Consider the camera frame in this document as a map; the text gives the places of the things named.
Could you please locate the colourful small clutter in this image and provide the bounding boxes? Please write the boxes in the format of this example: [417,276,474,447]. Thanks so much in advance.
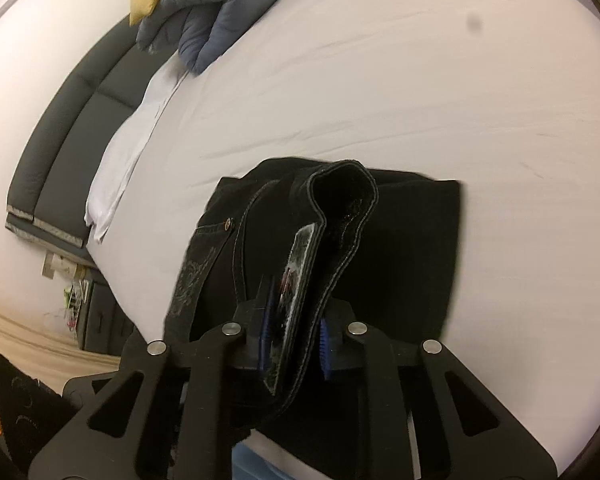
[42,252,94,334]

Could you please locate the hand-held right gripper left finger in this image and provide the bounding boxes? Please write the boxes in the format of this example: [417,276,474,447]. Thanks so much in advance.
[27,280,281,480]

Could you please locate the rolled blue duvet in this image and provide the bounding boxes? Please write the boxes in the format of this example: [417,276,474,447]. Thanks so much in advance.
[136,0,286,77]

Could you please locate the white pillow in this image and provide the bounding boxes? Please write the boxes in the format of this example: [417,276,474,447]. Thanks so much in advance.
[84,57,192,247]

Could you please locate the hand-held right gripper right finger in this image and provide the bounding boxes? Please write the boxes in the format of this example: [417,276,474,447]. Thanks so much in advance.
[317,300,559,480]

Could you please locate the blue clothing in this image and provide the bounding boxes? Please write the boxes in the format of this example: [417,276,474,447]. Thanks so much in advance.
[231,442,286,480]

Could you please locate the grey padded headboard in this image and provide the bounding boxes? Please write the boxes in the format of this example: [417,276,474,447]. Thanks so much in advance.
[5,22,154,252]

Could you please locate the black pants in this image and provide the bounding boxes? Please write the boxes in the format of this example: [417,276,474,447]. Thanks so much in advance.
[162,158,464,466]

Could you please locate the dark nightstand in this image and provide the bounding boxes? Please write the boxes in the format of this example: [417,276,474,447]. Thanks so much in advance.
[79,279,137,357]

